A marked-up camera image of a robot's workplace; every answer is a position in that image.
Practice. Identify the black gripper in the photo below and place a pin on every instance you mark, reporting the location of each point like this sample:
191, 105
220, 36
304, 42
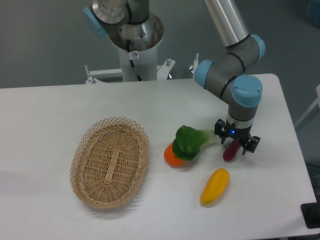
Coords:
239, 131

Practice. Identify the purple sweet potato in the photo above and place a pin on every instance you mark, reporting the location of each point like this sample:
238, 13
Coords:
231, 151

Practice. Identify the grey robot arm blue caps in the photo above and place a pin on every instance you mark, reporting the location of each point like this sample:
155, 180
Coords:
226, 78

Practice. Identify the green bok choy toy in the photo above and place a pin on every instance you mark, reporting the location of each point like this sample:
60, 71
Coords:
189, 141

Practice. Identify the yellow mango toy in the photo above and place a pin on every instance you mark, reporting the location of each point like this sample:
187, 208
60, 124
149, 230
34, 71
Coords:
215, 186

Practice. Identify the orange toy vegetable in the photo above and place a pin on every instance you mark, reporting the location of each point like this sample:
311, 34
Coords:
171, 158

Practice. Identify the black device at table edge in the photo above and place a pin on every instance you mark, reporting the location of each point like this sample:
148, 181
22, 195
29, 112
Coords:
311, 214

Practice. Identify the oval wicker basket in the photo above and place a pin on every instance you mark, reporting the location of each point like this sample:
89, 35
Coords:
110, 163

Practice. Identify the white frame at right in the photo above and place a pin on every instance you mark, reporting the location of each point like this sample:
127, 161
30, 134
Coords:
310, 112

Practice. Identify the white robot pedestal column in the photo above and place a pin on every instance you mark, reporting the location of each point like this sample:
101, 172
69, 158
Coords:
138, 42

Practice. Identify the white metal base frame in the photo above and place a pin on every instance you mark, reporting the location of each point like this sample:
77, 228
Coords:
131, 74

